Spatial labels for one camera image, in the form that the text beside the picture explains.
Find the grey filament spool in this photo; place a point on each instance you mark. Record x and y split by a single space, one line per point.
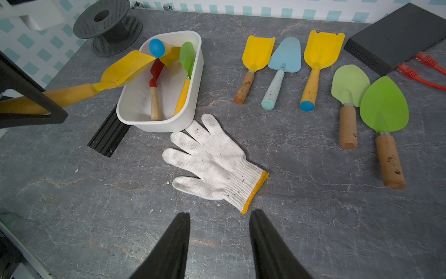
107 23

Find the white work glove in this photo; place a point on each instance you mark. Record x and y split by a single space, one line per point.
219 165

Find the white plastic storage box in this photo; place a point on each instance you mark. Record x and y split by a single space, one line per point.
134 105

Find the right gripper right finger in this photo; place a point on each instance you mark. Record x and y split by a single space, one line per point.
272 257

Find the large yellow shovel yellow handle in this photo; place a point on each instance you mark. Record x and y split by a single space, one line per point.
118 74

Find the red shovel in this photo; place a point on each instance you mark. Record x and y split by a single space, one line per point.
156 70

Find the black box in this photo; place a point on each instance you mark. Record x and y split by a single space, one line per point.
397 38

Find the black aluminium rail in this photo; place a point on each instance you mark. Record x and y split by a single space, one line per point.
107 138

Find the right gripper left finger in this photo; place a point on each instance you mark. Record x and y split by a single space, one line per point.
168 259

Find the yellow shovel wooden handle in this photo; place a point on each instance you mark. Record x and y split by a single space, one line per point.
256 56

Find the green trowel wooden handle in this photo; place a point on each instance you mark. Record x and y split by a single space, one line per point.
384 109

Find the light blue trowel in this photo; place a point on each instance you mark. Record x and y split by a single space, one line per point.
287 58

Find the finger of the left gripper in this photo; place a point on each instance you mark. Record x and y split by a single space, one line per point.
13 77

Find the light green trowel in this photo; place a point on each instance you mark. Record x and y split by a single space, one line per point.
348 87

